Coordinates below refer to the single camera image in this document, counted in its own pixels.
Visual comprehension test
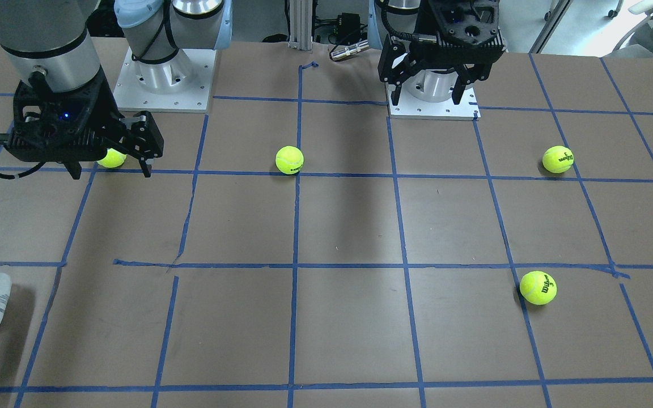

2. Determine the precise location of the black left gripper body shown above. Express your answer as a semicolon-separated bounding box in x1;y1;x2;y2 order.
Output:
378;1;506;84

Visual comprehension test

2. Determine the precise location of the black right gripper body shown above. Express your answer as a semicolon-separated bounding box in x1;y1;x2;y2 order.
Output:
8;73;164;163

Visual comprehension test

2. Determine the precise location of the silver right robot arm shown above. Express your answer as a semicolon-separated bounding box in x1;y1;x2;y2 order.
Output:
0;1;232;179

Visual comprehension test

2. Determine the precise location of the tennis ball near base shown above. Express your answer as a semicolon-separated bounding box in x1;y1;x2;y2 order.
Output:
96;149;127;169

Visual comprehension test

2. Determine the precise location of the centre tennis ball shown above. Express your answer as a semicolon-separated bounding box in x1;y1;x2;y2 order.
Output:
275;146;305;175

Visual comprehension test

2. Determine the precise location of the far Wilson tennis ball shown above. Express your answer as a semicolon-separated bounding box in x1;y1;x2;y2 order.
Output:
541;146;574;174

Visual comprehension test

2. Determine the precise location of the wilson tennis ball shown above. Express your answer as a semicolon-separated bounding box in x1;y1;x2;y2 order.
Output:
541;146;574;174
519;270;558;305

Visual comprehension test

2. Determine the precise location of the front Wilson tennis ball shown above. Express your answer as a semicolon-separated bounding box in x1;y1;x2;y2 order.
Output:
519;270;558;305

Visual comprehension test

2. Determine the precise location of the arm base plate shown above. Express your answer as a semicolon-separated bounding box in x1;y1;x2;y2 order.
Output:
386;78;481;121
112;49;218;113

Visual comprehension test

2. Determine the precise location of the silver cable connector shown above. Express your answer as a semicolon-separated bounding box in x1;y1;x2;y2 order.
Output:
329;40;370;62

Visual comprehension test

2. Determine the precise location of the aluminium frame post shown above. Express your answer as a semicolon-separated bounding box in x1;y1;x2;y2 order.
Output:
287;0;313;52

